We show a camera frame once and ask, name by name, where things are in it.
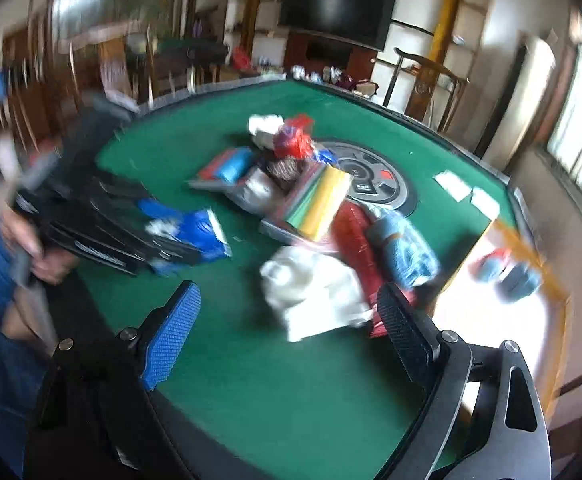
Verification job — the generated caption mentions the white cloth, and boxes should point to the white cloth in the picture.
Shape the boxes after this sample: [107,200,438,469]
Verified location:
[260,245,374,343]

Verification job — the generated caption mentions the yellow wooden pillar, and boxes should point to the yellow wooden pillar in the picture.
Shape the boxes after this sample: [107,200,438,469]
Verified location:
[428,0,466,63]

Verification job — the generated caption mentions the yellow cardboard box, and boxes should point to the yellow cardboard box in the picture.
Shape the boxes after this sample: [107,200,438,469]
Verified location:
[431,217,574,418]

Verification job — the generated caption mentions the yellow roll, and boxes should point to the yellow roll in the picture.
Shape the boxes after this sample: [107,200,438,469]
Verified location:
[298,167,354,241]

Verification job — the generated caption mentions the grey flat packet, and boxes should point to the grey flat packet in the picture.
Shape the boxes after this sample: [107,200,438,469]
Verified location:
[226,170,292,216]

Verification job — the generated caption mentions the white lemon-print tissue pack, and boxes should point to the white lemon-print tissue pack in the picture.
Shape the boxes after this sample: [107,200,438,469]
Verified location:
[247,114,287,148]

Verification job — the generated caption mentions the red packet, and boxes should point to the red packet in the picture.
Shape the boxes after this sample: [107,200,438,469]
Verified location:
[331,202,387,336]

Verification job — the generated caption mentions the person's left hand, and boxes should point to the person's left hand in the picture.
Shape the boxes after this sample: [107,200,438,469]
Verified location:
[0,207,76,285]

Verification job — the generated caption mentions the tall standing air conditioner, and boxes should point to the tall standing air conditioner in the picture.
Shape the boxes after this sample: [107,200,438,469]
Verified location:
[473,35,556,161]

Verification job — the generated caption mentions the black television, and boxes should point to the black television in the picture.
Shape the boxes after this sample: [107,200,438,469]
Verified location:
[277,0,398,52]

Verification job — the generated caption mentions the blue packet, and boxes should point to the blue packet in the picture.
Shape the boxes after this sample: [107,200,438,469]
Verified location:
[198,147,254,186]

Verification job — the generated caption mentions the brown knit item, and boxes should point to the brown knit item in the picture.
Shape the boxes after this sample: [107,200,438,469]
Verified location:
[263,157,312,186]

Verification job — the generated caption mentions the dark wooden tv cabinet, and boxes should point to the dark wooden tv cabinet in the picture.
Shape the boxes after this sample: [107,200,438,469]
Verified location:
[285,30,372,81]

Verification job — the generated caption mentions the carved-back wooden armchair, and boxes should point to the carved-back wooden armchair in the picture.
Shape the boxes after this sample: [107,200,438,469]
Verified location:
[371,47,470,128]

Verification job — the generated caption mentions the small blue cloth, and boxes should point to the small blue cloth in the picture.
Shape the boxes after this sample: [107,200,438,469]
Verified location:
[476,249,512,283]
[503,262,544,301]

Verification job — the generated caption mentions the clear plastic-wrapped bundle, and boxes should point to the clear plastic-wrapped bundle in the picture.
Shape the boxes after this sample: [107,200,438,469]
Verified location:
[311,145,339,166]

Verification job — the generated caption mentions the dark glass-top table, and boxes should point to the dark glass-top table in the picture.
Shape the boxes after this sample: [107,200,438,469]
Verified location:
[136,35,232,86]

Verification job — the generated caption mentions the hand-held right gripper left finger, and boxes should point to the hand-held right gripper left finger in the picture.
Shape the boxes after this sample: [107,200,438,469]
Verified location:
[24,280,207,480]

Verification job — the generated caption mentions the multicoloured flat packet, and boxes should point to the multicoloured flat packet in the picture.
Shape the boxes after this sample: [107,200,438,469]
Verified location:
[258,160,332,246]

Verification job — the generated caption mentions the blue towel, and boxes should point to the blue towel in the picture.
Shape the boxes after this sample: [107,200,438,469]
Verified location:
[366,207,442,291]

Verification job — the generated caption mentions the red plastic bag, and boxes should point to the red plastic bag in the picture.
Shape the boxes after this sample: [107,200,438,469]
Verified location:
[273,114,317,160]

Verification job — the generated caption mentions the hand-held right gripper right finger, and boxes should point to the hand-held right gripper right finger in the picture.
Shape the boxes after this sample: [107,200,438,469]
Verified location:
[376,284,552,480]

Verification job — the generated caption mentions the round table control panel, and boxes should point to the round table control panel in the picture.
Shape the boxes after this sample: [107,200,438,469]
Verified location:
[316,137,419,218]

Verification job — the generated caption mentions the large barred window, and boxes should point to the large barred window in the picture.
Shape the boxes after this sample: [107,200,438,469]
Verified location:
[546,10,582,221]

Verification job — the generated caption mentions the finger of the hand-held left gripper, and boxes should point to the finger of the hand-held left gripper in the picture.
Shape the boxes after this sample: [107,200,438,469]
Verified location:
[46,210,233,277]
[96,172,184,226]

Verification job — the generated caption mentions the white paper card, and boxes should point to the white paper card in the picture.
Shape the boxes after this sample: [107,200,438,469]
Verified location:
[470,187,500,221]
[433,171,473,201]

